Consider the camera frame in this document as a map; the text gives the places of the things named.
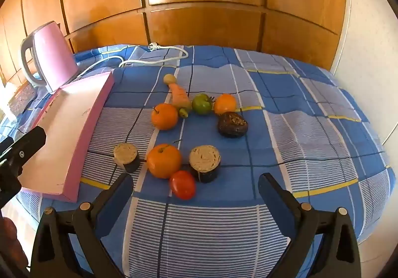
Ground cut dark bread chunk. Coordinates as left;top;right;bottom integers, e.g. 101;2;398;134
189;145;221;183

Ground green tomato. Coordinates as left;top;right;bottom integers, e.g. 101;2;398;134
192;94;216;115

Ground orange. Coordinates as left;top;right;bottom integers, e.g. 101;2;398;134
146;140;182;179
151;103;179;131
214;94;237;115

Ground dark brown round fruit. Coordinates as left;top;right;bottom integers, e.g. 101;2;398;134
217;111;249;138

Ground carrot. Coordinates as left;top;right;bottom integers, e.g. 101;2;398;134
168;83;192;119

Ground blue plaid bedsheet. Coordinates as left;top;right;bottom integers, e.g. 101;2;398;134
0;45;392;278

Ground person's left hand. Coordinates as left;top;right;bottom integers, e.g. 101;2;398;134
0;218;29;270

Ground brown patterned box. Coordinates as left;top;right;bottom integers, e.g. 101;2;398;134
8;82;35;115

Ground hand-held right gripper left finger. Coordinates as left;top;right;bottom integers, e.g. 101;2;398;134
29;173;134;278

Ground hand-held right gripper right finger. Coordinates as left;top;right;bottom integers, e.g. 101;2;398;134
258;173;362;278

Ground wooden wardrobe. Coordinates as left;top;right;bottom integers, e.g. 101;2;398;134
0;0;347;79

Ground red tomato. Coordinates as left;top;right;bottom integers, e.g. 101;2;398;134
169;170;197;200

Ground white power cable with plug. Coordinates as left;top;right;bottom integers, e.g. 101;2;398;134
76;42;190;79

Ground pink tray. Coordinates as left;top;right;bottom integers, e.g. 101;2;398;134
17;72;115;203

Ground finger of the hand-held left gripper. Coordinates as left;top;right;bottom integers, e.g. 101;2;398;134
0;126;47;176

